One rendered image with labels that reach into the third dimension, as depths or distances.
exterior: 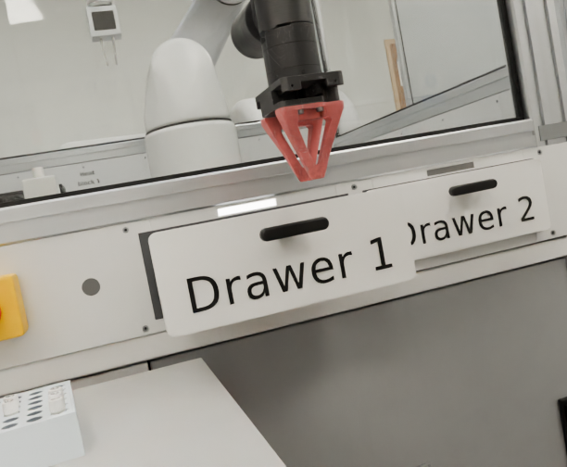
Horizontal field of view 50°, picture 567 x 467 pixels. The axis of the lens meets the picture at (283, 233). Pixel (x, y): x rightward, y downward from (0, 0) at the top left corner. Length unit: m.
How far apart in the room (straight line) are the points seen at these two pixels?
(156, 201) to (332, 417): 0.39
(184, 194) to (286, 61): 0.26
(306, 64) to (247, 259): 0.21
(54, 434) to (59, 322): 0.27
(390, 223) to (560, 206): 0.41
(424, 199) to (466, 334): 0.22
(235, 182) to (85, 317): 0.26
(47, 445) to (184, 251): 0.22
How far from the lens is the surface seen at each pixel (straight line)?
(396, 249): 0.70
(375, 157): 0.87
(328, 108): 0.61
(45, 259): 0.79
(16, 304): 0.75
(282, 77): 0.62
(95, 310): 0.79
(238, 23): 0.71
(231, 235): 0.64
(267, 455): 0.46
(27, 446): 0.55
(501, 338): 1.01
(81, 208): 0.79
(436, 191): 0.90
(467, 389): 0.99
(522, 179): 0.98
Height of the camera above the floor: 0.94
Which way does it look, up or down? 3 degrees down
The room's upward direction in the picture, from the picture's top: 11 degrees counter-clockwise
